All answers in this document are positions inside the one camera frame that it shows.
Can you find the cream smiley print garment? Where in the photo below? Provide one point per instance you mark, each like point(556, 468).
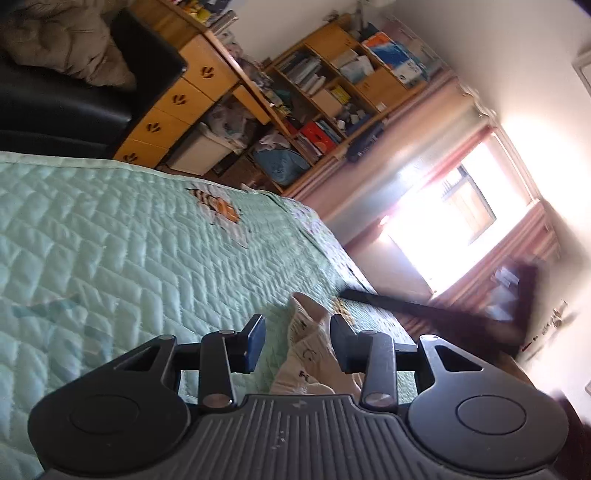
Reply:
point(307, 355)

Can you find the wooden desk with drawers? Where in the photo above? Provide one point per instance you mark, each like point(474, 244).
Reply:
point(184, 101)

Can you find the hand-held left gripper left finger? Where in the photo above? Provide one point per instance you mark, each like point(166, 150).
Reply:
point(256, 344)

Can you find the wooden bookshelf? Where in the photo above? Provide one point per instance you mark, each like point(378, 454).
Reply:
point(383, 85)

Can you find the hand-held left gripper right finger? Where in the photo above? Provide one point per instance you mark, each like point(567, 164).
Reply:
point(339, 344)

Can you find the green quilted bedspread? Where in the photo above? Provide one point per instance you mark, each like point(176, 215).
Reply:
point(115, 254)

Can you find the wall hook ornament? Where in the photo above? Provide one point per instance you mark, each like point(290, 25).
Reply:
point(556, 321)

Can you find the red box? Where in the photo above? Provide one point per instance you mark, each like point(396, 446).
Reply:
point(318, 136)

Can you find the navy hanging bag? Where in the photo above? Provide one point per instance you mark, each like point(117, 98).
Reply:
point(367, 143)

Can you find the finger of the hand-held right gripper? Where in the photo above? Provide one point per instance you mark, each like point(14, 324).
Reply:
point(378, 302)

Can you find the bright window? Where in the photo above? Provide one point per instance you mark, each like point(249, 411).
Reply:
point(438, 230)

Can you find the white storage bin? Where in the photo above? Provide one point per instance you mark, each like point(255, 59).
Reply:
point(198, 152)

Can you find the blue fabric bag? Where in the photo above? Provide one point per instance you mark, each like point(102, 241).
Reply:
point(281, 166)

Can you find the black chair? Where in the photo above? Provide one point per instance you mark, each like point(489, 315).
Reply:
point(55, 110)

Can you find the beige puffy coat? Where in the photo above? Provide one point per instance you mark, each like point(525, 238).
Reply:
point(60, 41)

